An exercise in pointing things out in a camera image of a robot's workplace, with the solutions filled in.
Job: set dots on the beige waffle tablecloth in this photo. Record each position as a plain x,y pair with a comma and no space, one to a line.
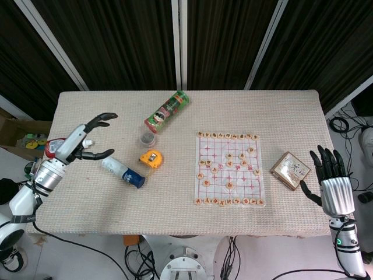
175,181

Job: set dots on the green yellow plastic toys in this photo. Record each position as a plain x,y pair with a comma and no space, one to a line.
35,141

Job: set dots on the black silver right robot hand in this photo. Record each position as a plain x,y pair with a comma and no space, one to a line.
338,195

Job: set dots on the green chips can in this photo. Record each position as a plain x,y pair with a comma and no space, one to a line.
167,112

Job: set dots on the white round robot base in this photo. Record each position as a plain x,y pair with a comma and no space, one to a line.
183,264

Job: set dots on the small orange box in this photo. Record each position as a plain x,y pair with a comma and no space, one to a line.
131,241

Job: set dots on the red ketchup squeeze bottle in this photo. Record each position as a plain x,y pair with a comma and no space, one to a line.
52,147

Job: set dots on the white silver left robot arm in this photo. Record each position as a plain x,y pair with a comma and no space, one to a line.
48,176

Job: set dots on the brown cardboard box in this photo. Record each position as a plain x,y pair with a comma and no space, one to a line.
17,128

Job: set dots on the white partition post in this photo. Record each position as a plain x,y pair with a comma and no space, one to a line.
348,97
52,43
265,43
179,43

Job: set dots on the small black floor device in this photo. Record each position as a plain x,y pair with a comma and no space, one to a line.
365,197

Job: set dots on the black cloth bag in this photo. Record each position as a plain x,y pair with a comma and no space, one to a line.
8,191

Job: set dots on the brown printed card box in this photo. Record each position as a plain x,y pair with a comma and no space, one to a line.
290,170

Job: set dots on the round wooden chess piece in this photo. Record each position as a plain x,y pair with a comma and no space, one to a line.
250,150
237,200
215,201
228,136
222,202
256,172
208,162
245,201
235,136
221,135
249,136
229,201
255,136
207,200
253,201
200,134
242,136
241,156
230,185
229,156
244,163
260,201
214,135
201,162
200,175
198,201
207,134
214,169
206,182
229,163

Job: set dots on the yellow tape measure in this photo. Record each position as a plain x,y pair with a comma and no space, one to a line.
151,158

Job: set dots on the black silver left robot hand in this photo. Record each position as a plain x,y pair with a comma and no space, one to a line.
73,140

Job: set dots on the white bottle with blue cap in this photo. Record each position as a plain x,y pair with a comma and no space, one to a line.
122,172

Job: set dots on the chinese chess board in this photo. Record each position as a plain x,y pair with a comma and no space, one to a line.
230,175

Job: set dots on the white rounded machine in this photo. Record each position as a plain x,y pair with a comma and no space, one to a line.
367,144

